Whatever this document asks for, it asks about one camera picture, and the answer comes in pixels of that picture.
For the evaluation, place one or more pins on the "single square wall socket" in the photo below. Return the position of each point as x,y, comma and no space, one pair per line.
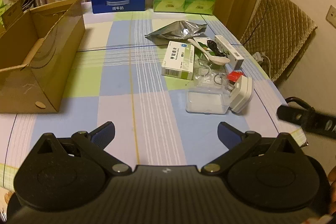
332,16

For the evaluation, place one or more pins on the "long white ointment box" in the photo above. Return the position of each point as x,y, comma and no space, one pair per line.
232,56

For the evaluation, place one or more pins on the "brown cardboard box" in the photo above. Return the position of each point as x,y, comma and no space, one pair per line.
57,61

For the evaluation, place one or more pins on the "small red object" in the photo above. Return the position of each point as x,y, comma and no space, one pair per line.
235,75

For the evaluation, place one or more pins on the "dark blue milk carton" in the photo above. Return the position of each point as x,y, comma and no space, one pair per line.
118,3

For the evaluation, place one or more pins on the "green and white carton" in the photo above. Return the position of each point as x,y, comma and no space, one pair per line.
203,42

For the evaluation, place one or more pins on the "white power adapter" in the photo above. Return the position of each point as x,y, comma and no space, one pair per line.
242,92

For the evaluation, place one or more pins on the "white power strip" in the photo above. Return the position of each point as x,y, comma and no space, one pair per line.
258,57

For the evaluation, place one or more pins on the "clear plastic box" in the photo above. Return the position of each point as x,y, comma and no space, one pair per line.
204,100

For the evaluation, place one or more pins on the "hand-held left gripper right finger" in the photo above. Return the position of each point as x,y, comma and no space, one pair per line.
228,134

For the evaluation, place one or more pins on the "white plastic spoon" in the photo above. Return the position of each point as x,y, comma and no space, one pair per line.
219,60

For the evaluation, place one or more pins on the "white medicine box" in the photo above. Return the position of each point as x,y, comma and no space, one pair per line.
178,58

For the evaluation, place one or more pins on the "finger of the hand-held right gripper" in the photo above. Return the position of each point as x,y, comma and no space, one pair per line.
309,120

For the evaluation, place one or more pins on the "small yellow-brown carton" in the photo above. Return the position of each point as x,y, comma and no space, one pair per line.
15,14

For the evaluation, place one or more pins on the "checked cloth desktop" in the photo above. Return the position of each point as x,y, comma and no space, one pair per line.
147,98

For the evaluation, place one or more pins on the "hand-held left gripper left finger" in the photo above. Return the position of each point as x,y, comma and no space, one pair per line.
103,133

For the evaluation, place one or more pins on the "loose green packet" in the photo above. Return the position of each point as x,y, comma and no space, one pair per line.
4,7

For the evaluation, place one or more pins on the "silver foil bag green leaf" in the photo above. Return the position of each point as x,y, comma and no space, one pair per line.
178,29

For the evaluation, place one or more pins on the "black curved tube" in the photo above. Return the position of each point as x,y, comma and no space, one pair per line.
299,101

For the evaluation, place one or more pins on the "chair with quilted cover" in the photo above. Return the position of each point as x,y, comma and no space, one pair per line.
283,29

